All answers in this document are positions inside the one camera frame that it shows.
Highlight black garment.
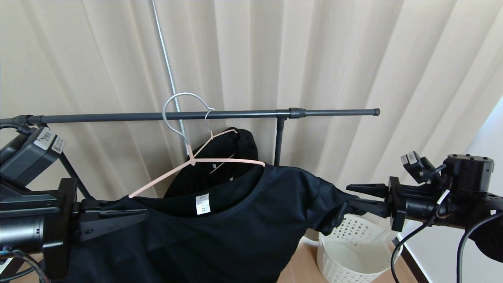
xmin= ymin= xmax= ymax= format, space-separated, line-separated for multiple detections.
xmin=51 ymin=163 xmax=360 ymax=283

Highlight pink clothes hanger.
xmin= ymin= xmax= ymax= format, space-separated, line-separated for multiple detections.
xmin=129 ymin=92 xmax=266 ymax=198
xmin=195 ymin=110 xmax=239 ymax=174

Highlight black shorts with white cord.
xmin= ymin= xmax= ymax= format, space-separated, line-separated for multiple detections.
xmin=163 ymin=128 xmax=259 ymax=199

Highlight black clothes rack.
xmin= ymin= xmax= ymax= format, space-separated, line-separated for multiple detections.
xmin=0 ymin=107 xmax=381 ymax=199

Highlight beige curtain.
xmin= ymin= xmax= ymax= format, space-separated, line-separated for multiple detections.
xmin=0 ymin=0 xmax=503 ymax=252

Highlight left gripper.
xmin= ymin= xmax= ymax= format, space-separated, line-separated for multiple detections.
xmin=0 ymin=177 xmax=150 ymax=280

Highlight white laundry basket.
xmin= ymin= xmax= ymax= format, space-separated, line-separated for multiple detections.
xmin=316 ymin=214 xmax=403 ymax=283

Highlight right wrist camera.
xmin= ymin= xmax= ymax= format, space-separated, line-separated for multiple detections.
xmin=400 ymin=151 xmax=445 ymax=185

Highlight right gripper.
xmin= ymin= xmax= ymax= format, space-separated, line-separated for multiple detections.
xmin=346 ymin=176 xmax=446 ymax=232

